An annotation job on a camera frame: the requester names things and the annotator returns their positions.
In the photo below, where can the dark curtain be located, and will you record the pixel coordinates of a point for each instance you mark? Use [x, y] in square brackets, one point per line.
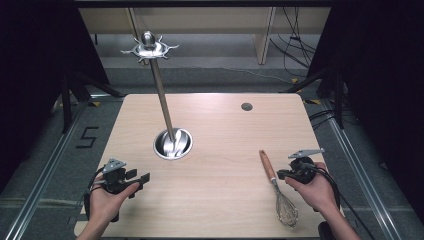
[383, 100]
[36, 83]

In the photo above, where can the light wooden shelf unit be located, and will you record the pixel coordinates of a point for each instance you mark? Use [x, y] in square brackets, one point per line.
[200, 20]

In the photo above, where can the steel utensil hanging stand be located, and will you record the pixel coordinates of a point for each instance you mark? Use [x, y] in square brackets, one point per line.
[162, 96]

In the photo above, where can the black tripod stand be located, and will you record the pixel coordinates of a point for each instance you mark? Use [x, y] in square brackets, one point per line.
[66, 100]
[338, 100]

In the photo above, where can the person's left hand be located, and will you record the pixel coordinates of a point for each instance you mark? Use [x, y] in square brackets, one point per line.
[105, 205]

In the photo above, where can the aluminium floor rail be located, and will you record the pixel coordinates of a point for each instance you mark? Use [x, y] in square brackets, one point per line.
[363, 173]
[40, 186]

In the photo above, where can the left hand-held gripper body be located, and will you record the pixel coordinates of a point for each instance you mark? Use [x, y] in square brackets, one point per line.
[115, 180]

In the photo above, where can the yellow black floor tape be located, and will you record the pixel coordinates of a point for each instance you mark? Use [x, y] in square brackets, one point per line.
[312, 101]
[295, 80]

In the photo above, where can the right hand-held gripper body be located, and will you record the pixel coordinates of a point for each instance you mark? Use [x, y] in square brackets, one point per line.
[301, 171]

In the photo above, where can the person's right hand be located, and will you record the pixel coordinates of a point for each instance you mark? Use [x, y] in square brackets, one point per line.
[318, 193]

